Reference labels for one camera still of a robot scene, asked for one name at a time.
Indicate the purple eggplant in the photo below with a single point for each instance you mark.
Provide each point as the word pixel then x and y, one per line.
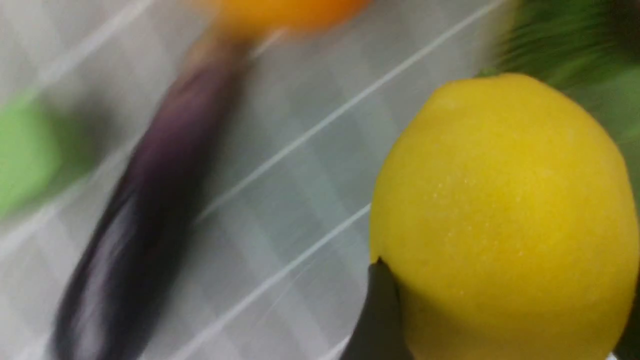
pixel 117 293

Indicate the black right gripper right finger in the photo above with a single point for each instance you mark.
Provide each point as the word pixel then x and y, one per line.
pixel 628 347

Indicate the grey grid tablecloth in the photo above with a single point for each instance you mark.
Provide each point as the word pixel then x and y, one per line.
pixel 278 268

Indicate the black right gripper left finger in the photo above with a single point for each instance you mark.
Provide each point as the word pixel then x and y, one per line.
pixel 378 332

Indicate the green vegetable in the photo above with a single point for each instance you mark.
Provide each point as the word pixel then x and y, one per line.
pixel 43 152

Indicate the orange yellow mango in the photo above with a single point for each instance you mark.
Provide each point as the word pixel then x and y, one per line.
pixel 257 17

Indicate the yellow lemon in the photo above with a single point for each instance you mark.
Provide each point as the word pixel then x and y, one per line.
pixel 506 214

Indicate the green glass leaf plate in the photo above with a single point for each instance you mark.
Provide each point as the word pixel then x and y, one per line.
pixel 587 49

